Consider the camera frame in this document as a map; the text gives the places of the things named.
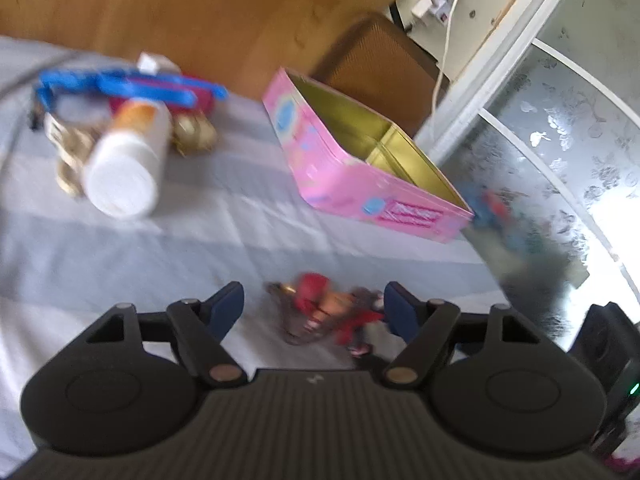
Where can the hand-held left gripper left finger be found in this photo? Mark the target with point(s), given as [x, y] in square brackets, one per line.
[227, 310]

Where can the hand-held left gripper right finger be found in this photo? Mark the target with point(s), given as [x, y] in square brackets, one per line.
[400, 310]

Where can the red toy figure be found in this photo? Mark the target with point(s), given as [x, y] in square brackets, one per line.
[312, 292]

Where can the pink tin box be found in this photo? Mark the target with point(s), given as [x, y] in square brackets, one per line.
[340, 170]

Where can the white plastic bottle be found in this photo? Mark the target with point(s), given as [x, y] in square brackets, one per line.
[125, 170]

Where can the gold medal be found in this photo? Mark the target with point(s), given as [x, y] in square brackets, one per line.
[70, 155]
[192, 132]

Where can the small red box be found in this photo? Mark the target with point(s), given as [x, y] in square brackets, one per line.
[202, 99]

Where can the white-framed frosted glass door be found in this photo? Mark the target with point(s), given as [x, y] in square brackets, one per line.
[575, 125]

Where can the brown bedside cabinet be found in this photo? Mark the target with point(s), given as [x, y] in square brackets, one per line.
[380, 70]

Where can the small white box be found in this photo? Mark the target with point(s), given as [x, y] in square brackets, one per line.
[157, 63]

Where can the wooden headboard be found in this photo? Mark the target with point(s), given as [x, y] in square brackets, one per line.
[200, 10]

